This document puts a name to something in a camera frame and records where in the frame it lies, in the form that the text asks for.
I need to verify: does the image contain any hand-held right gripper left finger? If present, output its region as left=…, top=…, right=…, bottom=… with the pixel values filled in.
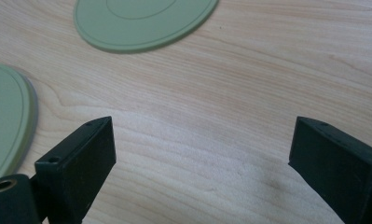
left=34, top=116, right=117, bottom=224

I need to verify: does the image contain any green round coaster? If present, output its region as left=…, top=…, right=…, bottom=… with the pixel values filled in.
left=0, top=63, right=39, bottom=184
left=73, top=0, right=220, bottom=54

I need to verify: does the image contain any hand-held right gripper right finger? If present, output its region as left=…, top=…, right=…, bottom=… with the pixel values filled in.
left=287, top=116, right=372, bottom=224

